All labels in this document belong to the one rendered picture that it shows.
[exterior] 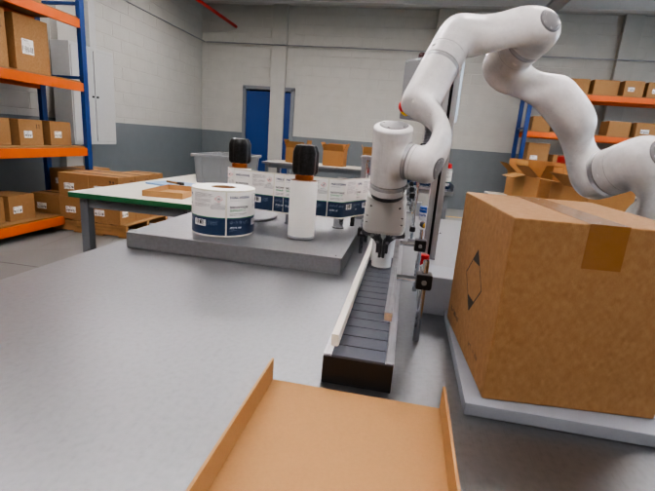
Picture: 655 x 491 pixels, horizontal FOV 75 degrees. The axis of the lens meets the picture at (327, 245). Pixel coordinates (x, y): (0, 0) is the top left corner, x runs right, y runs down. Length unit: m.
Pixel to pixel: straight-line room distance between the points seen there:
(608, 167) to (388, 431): 0.87
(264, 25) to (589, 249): 9.34
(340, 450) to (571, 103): 0.95
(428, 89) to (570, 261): 0.53
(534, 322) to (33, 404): 0.68
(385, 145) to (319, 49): 8.50
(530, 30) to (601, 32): 8.70
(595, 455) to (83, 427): 0.65
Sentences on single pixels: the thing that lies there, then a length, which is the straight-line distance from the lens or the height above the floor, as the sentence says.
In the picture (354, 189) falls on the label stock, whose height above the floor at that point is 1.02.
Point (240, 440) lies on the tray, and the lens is 0.58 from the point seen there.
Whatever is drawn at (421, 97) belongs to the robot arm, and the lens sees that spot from 1.00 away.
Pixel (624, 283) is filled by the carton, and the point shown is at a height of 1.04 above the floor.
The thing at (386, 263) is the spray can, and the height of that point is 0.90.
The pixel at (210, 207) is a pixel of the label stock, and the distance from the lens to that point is 1.35.
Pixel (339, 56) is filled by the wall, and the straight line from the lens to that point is 9.29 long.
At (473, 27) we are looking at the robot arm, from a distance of 1.15.
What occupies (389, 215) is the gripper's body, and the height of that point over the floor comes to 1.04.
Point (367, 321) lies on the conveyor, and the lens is 0.80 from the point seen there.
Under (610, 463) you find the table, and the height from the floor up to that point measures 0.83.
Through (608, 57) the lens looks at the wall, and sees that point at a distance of 9.82.
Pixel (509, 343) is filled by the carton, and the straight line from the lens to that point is 0.66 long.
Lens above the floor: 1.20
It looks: 14 degrees down
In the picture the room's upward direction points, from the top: 4 degrees clockwise
